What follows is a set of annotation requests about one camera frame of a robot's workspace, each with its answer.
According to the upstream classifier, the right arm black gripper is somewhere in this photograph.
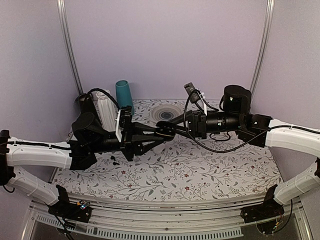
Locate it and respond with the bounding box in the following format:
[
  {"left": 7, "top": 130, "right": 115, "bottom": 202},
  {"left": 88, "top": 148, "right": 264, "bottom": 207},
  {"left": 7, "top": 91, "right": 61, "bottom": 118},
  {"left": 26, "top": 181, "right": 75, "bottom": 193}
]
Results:
[{"left": 166, "top": 109, "right": 243, "bottom": 141}]

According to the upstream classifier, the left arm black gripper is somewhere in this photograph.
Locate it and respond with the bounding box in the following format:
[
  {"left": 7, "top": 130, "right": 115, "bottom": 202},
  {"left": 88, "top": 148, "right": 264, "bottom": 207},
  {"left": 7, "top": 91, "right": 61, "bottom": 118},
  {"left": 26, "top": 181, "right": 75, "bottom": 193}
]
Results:
[{"left": 89, "top": 119, "right": 164, "bottom": 162}]

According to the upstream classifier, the black earbud charging case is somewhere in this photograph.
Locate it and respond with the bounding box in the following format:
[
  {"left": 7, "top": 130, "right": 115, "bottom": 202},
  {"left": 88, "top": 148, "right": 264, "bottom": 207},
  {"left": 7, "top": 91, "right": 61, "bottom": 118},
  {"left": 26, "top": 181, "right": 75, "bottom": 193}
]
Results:
[{"left": 154, "top": 121, "right": 176, "bottom": 141}]

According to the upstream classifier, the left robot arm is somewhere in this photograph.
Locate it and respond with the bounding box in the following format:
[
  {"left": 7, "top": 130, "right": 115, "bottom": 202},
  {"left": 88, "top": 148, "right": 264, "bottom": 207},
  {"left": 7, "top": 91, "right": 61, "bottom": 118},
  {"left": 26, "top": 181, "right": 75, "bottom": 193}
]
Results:
[{"left": 0, "top": 110, "right": 165, "bottom": 217}]

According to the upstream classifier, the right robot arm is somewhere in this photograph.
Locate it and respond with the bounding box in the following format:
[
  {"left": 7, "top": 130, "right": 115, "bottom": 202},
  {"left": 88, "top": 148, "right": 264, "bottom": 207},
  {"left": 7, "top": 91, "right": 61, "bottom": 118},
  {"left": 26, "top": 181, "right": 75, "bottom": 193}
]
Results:
[{"left": 142, "top": 83, "right": 320, "bottom": 218}]

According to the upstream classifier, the grey spiral ceramic plate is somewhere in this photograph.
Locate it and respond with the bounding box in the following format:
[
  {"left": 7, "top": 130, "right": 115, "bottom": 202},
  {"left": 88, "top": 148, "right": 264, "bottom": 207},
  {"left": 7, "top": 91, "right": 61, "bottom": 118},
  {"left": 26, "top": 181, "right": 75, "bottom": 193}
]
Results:
[{"left": 150, "top": 104, "right": 183, "bottom": 123}]

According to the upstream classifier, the teal cylindrical vase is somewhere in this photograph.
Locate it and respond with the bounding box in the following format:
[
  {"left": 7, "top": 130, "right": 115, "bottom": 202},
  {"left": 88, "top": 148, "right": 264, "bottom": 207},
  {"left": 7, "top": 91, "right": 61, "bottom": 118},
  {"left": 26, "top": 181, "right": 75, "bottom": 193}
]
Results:
[{"left": 115, "top": 79, "right": 135, "bottom": 115}]

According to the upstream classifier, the white ribbed vase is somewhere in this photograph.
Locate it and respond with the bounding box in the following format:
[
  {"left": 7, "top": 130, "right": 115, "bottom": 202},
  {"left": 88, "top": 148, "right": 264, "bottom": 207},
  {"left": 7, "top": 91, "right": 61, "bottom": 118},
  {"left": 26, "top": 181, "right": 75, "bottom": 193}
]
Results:
[{"left": 95, "top": 91, "right": 117, "bottom": 132}]

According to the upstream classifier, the black cylindrical vase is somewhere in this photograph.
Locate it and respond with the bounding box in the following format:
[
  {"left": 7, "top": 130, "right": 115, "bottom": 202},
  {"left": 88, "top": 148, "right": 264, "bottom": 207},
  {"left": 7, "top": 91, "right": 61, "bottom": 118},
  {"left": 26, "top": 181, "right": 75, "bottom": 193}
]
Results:
[{"left": 76, "top": 93, "right": 100, "bottom": 122}]

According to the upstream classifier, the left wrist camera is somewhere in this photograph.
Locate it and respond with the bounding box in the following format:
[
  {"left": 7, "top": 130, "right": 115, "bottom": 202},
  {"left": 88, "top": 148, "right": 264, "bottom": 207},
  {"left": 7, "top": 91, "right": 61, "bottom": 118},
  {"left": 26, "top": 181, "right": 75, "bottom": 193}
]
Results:
[{"left": 115, "top": 105, "right": 132, "bottom": 142}]

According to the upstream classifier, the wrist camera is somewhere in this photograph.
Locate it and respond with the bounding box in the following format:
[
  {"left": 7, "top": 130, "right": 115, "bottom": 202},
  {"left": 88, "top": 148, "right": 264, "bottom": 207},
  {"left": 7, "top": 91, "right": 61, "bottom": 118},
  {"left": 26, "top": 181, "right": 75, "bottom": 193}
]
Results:
[
  {"left": 184, "top": 82, "right": 205, "bottom": 104},
  {"left": 115, "top": 105, "right": 132, "bottom": 142}
]

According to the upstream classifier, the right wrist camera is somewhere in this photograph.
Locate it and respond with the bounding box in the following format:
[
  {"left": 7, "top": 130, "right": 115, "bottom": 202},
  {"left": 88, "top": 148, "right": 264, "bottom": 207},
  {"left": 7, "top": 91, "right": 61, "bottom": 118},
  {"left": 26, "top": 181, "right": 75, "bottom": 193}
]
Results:
[{"left": 184, "top": 82, "right": 205, "bottom": 104}]

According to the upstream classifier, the right camera black cable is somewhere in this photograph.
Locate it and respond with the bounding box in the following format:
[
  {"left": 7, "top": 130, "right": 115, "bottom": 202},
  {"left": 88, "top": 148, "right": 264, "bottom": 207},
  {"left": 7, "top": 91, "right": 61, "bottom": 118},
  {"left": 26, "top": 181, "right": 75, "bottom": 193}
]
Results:
[{"left": 183, "top": 93, "right": 276, "bottom": 153}]

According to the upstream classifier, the camera black cable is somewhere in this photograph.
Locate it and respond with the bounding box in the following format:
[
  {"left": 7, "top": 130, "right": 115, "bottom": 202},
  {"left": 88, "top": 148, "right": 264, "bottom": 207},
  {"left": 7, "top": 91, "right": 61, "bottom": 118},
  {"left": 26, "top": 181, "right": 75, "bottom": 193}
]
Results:
[
  {"left": 183, "top": 93, "right": 276, "bottom": 153},
  {"left": 86, "top": 88, "right": 121, "bottom": 111}
]

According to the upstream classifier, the left camera black cable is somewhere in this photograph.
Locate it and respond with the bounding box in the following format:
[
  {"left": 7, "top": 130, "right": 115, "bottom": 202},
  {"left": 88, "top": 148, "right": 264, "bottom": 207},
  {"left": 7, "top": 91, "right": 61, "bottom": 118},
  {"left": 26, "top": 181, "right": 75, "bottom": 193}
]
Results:
[{"left": 86, "top": 88, "right": 121, "bottom": 111}]

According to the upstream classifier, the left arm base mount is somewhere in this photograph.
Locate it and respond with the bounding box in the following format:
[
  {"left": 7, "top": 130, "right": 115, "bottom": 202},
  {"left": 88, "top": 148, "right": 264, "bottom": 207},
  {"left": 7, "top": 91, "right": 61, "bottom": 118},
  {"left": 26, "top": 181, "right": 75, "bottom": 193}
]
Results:
[{"left": 48, "top": 185, "right": 93, "bottom": 223}]

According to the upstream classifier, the aluminium front rail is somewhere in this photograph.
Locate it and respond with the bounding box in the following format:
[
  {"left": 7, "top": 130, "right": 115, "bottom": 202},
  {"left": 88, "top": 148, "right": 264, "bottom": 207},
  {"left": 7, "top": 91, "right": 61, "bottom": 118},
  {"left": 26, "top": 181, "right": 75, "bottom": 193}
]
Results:
[{"left": 21, "top": 192, "right": 313, "bottom": 240}]

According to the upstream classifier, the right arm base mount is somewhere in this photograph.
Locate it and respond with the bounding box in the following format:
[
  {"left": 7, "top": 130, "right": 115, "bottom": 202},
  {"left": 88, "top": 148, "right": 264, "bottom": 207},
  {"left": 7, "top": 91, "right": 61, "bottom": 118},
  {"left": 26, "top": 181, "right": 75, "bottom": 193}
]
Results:
[{"left": 240, "top": 184, "right": 285, "bottom": 223}]

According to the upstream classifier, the right aluminium corner post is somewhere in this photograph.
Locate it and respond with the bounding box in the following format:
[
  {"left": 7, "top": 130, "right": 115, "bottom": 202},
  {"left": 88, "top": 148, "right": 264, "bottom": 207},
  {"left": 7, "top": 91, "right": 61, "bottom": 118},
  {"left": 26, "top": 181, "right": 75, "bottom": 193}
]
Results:
[{"left": 249, "top": 0, "right": 276, "bottom": 91}]

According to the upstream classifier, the aluminium corner post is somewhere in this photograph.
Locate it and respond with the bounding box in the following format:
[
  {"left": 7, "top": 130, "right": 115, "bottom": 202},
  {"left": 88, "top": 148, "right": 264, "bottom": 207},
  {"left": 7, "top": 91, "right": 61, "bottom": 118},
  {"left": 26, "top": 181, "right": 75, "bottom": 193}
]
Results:
[
  {"left": 56, "top": 0, "right": 84, "bottom": 95},
  {"left": 249, "top": 0, "right": 276, "bottom": 91}
]

